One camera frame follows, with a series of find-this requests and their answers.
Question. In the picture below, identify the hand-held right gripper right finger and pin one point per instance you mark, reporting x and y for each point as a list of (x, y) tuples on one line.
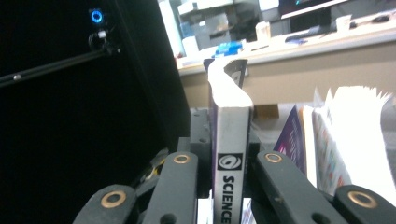
[(253, 146)]

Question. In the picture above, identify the white cylinder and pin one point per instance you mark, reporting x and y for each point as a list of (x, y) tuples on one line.
[(263, 31)]

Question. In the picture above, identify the black curtain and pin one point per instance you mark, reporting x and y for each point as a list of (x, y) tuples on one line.
[(62, 140)]

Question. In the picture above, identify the grey office machine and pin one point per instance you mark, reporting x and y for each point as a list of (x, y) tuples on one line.
[(218, 25)]

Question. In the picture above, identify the blue box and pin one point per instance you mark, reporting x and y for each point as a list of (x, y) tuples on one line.
[(226, 54), (231, 46)]

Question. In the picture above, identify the white paper cup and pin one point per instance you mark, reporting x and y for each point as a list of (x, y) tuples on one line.
[(344, 23)]

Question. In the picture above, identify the black monitor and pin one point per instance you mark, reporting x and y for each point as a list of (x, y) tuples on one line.
[(311, 7)]

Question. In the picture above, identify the black computer mouse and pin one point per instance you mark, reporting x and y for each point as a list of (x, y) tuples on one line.
[(379, 18)]

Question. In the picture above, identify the white paper stack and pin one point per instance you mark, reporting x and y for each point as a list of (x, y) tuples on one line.
[(196, 60)]

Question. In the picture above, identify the white picture-grid magazine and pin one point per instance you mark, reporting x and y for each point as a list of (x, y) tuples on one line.
[(358, 140)]

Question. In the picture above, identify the small white box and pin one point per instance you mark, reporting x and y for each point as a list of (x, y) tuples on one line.
[(190, 46)]

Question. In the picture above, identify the grey-spined purple magazine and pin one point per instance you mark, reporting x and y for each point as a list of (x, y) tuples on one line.
[(230, 130)]

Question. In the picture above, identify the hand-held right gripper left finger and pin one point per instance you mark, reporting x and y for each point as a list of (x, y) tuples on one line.
[(204, 155)]

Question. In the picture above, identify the beige wooden desk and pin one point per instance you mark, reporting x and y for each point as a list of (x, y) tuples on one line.
[(311, 71)]

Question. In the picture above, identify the black stand pole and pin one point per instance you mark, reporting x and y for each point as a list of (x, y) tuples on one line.
[(46, 69)]

